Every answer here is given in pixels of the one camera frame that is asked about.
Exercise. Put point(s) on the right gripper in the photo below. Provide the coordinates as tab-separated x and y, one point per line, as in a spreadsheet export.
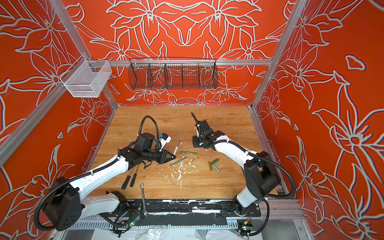
194	142

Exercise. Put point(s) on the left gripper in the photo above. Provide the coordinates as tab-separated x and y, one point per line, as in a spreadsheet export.
163	153

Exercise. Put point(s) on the beige pen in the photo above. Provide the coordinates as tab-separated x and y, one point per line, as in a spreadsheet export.
176	148

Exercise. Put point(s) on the dark green pen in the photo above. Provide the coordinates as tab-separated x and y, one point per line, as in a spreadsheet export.
179	161
188	152

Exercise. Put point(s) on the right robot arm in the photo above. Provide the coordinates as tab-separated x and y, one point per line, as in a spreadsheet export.
261	172

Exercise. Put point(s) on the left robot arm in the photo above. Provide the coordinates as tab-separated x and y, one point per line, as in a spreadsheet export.
68	199

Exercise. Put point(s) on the beige pen cap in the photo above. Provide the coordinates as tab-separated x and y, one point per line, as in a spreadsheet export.
194	160

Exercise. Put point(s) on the dark green pen cap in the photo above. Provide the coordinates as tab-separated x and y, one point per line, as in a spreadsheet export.
214	161

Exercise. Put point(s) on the light green cap right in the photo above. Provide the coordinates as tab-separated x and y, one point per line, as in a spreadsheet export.
216	169

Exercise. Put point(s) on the metal wrench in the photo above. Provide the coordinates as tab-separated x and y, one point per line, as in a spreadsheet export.
145	212

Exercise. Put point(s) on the black screwdriver right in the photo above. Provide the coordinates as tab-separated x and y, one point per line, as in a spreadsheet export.
134	177

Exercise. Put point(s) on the black screwdriver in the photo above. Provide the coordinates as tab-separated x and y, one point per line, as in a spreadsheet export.
134	177
127	180

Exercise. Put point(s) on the black screwdriver left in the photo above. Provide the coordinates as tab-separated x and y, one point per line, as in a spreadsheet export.
127	180

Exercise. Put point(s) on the clear plastic bin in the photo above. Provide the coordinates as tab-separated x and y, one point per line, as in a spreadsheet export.
86	79

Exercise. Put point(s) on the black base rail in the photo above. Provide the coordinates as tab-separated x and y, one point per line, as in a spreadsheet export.
219	207

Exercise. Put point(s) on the black wire basket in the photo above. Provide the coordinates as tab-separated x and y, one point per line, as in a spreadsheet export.
174	74

